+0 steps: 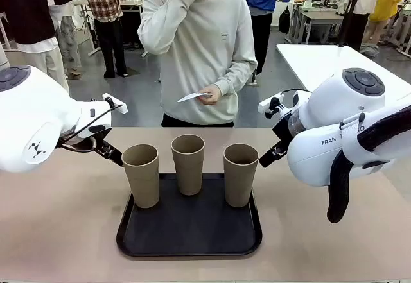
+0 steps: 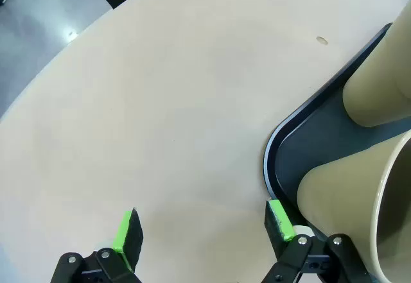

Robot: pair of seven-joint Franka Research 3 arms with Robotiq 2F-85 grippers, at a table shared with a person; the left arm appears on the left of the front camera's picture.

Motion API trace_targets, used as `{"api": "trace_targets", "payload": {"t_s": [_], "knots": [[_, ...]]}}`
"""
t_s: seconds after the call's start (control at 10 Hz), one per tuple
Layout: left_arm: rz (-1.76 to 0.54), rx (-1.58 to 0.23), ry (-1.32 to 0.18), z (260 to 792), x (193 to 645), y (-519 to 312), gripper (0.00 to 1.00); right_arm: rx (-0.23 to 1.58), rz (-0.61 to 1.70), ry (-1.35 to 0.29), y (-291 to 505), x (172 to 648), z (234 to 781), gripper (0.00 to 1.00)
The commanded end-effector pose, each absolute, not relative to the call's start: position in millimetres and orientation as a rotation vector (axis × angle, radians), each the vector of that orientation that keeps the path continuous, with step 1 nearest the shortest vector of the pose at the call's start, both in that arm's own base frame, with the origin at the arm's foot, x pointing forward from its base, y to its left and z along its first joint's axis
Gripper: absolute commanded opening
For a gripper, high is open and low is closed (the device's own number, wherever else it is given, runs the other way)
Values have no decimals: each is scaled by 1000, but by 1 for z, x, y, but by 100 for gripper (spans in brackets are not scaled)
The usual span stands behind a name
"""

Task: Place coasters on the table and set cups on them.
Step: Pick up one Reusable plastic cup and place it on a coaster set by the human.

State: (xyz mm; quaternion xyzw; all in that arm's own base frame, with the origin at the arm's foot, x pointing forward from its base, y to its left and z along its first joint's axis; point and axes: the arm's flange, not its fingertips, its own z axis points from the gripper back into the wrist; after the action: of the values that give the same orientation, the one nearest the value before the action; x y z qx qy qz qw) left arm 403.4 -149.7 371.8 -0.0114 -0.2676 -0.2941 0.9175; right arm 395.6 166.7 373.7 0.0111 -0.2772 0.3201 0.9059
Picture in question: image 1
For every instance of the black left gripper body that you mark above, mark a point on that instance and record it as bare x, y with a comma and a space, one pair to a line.
99, 129

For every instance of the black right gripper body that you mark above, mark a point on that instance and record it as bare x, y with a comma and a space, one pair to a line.
284, 129

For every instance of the tall brown paper cup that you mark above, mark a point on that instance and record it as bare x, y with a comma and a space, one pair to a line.
143, 180
239, 180
189, 174

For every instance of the white scalloped paper coaster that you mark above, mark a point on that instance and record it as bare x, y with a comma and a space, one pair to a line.
192, 97

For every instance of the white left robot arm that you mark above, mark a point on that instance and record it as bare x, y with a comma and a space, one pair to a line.
29, 109

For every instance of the person's right forearm grey sleeve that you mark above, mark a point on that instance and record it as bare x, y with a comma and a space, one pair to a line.
167, 13

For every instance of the person's left forearm grey sleeve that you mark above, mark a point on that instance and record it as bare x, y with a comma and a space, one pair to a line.
239, 74

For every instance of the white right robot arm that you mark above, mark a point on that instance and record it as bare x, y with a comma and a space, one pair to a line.
337, 109

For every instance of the person's left hand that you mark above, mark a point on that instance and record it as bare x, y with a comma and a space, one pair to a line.
212, 95

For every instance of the white background table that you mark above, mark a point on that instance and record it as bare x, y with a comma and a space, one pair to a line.
308, 61

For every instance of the person in patterned grey trousers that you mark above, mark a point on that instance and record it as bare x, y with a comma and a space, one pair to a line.
69, 39

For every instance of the black hanging bag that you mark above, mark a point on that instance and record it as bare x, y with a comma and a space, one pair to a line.
284, 20

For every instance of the black plastic serving tray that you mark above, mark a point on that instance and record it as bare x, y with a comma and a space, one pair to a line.
192, 231

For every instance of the person in grey sweatshirt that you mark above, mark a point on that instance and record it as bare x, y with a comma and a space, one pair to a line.
196, 55

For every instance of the grey background desk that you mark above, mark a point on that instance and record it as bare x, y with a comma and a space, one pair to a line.
318, 18

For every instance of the grey cloth bundle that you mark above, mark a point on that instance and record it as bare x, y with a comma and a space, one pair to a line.
369, 49

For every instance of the person in plaid shirt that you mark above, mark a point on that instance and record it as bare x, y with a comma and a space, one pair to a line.
106, 7

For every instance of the black tripod pole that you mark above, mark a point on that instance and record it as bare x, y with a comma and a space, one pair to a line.
346, 16

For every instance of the person in beige top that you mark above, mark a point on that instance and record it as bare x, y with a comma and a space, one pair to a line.
359, 16

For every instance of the person in black shirt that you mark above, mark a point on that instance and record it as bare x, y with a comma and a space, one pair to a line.
29, 13

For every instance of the person in yellow jacket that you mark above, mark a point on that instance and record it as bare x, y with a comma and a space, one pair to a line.
388, 0

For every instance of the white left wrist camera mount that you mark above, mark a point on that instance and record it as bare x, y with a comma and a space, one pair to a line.
116, 105

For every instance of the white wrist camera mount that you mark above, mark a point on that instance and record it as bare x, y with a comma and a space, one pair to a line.
268, 103
116, 105

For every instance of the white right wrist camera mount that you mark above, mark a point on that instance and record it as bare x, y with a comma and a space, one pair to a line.
268, 103

